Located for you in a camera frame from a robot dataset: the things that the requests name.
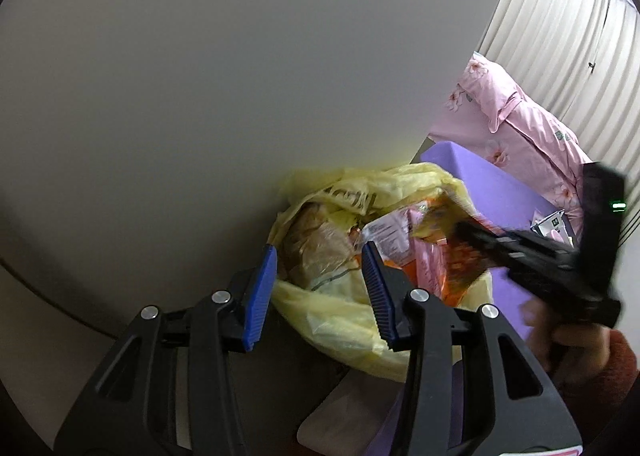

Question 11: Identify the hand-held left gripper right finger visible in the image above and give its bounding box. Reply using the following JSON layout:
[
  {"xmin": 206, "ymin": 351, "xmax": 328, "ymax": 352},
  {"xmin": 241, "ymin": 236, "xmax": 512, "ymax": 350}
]
[{"xmin": 360, "ymin": 241, "xmax": 585, "ymax": 456}]

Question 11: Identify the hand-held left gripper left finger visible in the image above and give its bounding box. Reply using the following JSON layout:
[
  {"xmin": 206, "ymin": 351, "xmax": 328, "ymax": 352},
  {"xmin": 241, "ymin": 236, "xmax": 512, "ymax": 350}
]
[{"xmin": 52, "ymin": 244, "xmax": 279, "ymax": 456}]

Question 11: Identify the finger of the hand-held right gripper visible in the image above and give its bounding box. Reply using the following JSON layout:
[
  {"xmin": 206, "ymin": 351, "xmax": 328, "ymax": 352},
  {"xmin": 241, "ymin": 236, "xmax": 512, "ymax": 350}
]
[{"xmin": 457, "ymin": 219, "xmax": 521, "ymax": 269}]

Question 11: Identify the yellow plastic bag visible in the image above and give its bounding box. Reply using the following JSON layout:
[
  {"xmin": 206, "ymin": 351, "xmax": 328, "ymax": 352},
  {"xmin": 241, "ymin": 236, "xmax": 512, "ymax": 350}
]
[{"xmin": 267, "ymin": 162, "xmax": 496, "ymax": 384}]

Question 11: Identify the red yellow snack wrapper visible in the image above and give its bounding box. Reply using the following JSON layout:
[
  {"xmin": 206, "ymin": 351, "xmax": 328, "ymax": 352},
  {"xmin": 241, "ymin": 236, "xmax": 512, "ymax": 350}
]
[{"xmin": 412, "ymin": 201, "xmax": 494, "ymax": 307}]

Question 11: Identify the orange snack bag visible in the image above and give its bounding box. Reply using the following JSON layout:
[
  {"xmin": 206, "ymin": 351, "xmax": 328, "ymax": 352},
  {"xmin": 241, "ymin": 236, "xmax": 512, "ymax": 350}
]
[{"xmin": 357, "ymin": 206, "xmax": 451, "ymax": 297}]

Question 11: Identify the person's right forearm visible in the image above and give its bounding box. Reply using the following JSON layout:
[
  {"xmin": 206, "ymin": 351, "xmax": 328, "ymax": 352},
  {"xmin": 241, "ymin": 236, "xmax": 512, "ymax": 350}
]
[{"xmin": 550, "ymin": 328, "xmax": 640, "ymax": 419}]

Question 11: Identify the person's right hand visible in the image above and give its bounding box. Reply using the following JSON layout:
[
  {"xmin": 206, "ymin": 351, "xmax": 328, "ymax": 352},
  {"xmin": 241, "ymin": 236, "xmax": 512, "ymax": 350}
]
[{"xmin": 525, "ymin": 299, "xmax": 611, "ymax": 378}]

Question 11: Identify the purple mat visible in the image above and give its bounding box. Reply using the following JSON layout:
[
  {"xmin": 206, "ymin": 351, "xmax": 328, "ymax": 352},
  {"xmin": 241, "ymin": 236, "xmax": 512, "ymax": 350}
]
[{"xmin": 365, "ymin": 141, "xmax": 591, "ymax": 456}]

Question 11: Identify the crumpled clear plastic wrap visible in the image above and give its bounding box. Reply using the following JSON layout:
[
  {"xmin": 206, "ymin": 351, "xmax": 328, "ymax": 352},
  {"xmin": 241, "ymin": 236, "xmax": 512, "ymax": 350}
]
[{"xmin": 284, "ymin": 202, "xmax": 359, "ymax": 287}]

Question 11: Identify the pink floral duvet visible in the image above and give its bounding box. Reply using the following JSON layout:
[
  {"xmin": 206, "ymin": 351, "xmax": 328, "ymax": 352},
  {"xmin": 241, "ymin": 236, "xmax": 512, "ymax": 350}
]
[{"xmin": 442, "ymin": 52, "xmax": 594, "ymax": 217}]

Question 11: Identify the white pleated curtain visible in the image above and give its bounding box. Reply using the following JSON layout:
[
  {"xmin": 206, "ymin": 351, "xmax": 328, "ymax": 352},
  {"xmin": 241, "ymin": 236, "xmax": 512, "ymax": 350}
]
[{"xmin": 475, "ymin": 0, "xmax": 640, "ymax": 171}]

